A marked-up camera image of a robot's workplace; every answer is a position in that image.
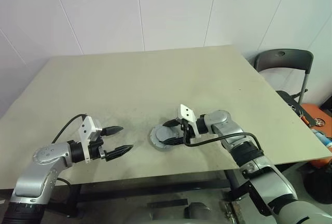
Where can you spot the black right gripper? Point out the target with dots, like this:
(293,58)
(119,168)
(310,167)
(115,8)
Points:
(190,133)

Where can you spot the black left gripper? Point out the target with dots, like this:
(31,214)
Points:
(97,148)

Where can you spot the grey round disc object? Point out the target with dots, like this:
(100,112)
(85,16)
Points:
(164,133)

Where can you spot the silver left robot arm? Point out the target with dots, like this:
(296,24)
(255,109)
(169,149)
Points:
(44,156)

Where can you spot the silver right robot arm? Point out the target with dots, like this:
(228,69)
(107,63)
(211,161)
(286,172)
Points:
(223,120)

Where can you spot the black flat bar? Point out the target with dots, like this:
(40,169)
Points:
(167,203)

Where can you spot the dark grey rounded shape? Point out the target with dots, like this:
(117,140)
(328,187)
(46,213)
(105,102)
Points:
(195,209)

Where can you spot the dark grey folding chair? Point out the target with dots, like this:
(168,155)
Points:
(282,58)

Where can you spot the orange round object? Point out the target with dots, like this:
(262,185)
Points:
(317,112)

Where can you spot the blue bottle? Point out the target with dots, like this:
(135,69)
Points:
(323,138)

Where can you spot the black round base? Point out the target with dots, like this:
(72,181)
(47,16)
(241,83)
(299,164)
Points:
(319,185)

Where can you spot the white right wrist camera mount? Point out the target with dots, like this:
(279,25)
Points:
(186,112)

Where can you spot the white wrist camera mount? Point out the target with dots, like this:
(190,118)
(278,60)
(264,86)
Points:
(186,112)
(85,133)

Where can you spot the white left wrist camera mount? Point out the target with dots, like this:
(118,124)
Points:
(85,133)

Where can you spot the black metal table frame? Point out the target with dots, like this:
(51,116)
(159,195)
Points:
(145,186)

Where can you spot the rusty metal bracket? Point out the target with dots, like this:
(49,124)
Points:
(234,209)

